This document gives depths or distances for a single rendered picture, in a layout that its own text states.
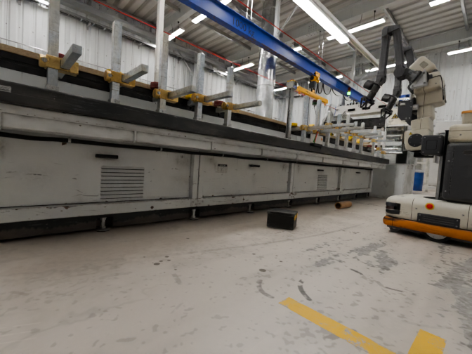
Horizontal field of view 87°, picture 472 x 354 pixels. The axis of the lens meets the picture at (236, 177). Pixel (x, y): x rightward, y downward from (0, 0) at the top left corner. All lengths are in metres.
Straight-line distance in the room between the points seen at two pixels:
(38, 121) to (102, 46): 8.05
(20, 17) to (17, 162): 7.71
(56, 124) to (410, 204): 2.22
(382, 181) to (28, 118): 5.00
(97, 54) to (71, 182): 7.83
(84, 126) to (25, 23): 7.76
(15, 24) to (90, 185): 7.63
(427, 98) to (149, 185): 2.18
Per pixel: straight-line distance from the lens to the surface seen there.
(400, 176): 5.07
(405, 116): 2.45
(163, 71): 1.55
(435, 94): 2.50
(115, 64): 1.45
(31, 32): 9.04
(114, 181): 1.65
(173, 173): 1.80
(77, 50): 1.15
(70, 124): 1.37
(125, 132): 1.43
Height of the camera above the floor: 0.44
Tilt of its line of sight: 3 degrees down
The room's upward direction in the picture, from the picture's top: 4 degrees clockwise
